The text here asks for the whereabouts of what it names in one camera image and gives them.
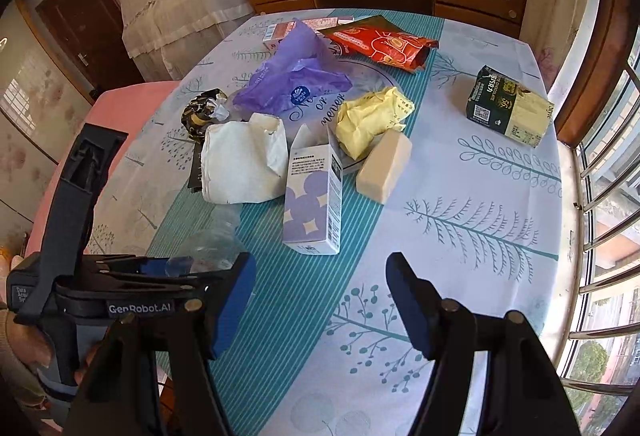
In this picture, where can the beige soap block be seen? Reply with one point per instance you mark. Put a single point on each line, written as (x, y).
(385, 166)

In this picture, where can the pink cartoon box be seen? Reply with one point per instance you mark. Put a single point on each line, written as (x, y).
(277, 34)

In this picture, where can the purple plastic bag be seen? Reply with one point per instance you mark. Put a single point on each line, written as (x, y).
(300, 71)

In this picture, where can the metal window bars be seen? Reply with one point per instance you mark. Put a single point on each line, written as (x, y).
(605, 201)

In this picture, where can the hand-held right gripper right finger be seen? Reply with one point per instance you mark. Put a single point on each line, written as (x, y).
(405, 311)

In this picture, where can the pink white flat box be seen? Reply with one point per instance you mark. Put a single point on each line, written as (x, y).
(325, 23)

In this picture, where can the pink cloth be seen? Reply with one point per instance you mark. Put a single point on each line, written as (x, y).
(115, 116)

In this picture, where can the black card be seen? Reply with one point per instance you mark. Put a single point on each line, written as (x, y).
(195, 171)

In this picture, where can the clear plastic bottle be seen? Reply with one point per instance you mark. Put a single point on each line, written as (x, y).
(215, 236)

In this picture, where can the person's left hand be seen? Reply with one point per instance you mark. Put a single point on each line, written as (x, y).
(87, 366)

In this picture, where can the floral wardrobe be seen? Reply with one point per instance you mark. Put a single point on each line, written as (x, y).
(30, 116)

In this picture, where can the brown wooden door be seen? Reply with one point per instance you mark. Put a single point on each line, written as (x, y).
(85, 26)

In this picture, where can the yellow crumpled wrapper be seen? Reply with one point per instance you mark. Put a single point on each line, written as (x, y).
(367, 121)

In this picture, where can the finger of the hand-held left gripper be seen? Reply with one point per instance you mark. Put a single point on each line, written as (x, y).
(165, 265)
(175, 280)

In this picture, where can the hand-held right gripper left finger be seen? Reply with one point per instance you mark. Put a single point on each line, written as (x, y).
(235, 311)

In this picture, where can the red snack packet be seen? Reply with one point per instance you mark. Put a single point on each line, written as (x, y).
(385, 44)

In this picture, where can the white crumpled paper bag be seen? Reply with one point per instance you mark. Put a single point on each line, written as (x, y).
(240, 166)

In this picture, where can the black gold crumpled wrapper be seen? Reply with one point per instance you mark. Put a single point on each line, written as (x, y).
(200, 114)

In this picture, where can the purple white carton box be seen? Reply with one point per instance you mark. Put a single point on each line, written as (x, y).
(310, 201)

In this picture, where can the green chocolate box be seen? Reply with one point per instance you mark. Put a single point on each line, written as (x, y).
(510, 109)

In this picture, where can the person's left forearm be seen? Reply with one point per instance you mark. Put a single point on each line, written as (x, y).
(22, 346)

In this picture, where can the printed tablecloth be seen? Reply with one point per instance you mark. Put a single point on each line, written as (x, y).
(450, 226)

